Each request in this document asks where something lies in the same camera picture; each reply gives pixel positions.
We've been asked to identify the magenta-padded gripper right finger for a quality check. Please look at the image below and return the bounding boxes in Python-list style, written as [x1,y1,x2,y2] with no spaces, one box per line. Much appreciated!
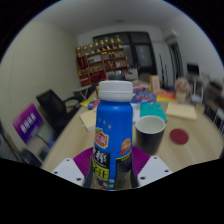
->
[131,146,174,188]

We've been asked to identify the black mug white inside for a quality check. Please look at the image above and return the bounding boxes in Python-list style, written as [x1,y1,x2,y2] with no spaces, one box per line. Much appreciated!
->
[134,115,167,157]

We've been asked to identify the orange book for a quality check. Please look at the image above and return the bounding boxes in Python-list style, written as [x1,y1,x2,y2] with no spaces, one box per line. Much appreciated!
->
[155,90,178,103]

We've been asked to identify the pink flowers in white pot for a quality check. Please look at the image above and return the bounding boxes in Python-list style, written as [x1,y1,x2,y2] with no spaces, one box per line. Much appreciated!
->
[173,77,190,104]

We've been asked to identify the purple sign board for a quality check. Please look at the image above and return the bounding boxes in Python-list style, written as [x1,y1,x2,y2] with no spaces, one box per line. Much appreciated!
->
[12,103,44,144]

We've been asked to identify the small grey side table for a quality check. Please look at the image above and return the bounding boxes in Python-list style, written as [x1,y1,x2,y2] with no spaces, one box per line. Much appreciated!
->
[73,84,98,99]

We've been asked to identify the flat round red coaster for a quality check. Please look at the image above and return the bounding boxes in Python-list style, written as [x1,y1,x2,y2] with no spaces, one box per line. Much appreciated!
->
[169,128,190,146]

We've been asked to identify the colourful picture book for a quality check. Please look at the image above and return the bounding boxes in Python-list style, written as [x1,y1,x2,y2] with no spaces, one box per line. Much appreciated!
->
[79,98,100,110]

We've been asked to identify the wooden shelf unit with trophies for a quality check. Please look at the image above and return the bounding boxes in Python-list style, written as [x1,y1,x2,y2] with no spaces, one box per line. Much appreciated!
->
[74,35,130,87]

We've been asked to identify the white air conditioner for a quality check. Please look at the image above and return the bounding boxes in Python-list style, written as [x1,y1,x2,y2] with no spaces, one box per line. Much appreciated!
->
[163,29,179,43]

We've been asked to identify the dark glass door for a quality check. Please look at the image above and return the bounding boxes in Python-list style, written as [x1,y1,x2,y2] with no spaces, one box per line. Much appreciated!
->
[93,31,158,79]

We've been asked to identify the blue drink bottle white cap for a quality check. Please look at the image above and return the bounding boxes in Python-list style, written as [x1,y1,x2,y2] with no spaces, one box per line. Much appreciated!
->
[89,80,134,191]

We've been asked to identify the blue book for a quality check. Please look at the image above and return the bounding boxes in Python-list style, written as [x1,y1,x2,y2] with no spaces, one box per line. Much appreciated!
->
[131,92,157,104]

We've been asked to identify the pink box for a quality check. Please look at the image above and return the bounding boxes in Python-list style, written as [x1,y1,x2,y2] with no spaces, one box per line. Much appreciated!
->
[132,85,149,94]

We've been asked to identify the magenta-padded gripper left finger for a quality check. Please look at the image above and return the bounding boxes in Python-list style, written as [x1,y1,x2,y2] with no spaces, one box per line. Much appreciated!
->
[51,146,94,188]

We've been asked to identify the computer monitor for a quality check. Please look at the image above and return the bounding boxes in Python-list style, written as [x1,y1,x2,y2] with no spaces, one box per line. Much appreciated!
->
[186,62,200,76]

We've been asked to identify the small brown paper box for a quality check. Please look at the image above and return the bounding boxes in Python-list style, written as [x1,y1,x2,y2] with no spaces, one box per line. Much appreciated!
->
[148,75,161,94]

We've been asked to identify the black office chair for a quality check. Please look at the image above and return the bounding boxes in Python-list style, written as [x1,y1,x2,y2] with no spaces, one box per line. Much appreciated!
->
[35,88,81,134]

